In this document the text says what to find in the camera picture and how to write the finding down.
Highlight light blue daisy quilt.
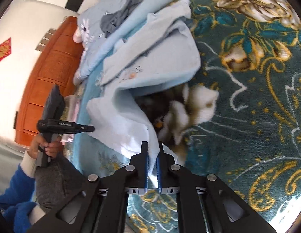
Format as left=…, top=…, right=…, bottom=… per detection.
left=72, top=0, right=214, bottom=86

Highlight red paper wall decoration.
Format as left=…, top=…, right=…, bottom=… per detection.
left=0, top=38, right=11, bottom=62

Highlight pink and beige folded clothes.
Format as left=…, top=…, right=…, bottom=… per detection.
left=60, top=95, right=80, bottom=145

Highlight orange wooden headboard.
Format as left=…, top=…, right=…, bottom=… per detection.
left=15, top=16, right=84, bottom=146

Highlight teal floral bed blanket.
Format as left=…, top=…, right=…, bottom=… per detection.
left=65, top=0, right=301, bottom=233

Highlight person's left hand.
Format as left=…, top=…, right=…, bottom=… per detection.
left=26, top=135, right=64, bottom=159

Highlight light blue printed t-shirt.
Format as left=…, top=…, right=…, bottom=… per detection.
left=86, top=0, right=202, bottom=175

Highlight grey crumpled garment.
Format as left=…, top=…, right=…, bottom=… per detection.
left=100, top=0, right=143, bottom=38

